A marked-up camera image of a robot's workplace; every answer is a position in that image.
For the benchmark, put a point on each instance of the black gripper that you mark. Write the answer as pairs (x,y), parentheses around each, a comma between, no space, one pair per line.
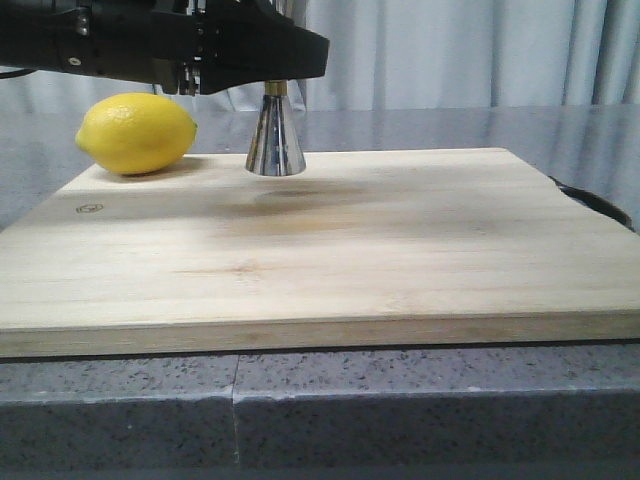
(150,42)

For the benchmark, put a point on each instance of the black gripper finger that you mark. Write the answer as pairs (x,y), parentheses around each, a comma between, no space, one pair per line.
(244,42)

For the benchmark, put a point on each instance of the steel double jigger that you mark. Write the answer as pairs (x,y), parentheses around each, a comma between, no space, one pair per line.
(275,149)

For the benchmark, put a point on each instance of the yellow lemon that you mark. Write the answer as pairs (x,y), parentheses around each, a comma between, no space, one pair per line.
(136,133)

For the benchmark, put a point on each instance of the grey curtain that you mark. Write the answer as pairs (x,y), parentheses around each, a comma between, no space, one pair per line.
(392,55)

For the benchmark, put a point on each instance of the wooden cutting board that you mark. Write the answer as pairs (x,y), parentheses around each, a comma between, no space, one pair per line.
(364,248)

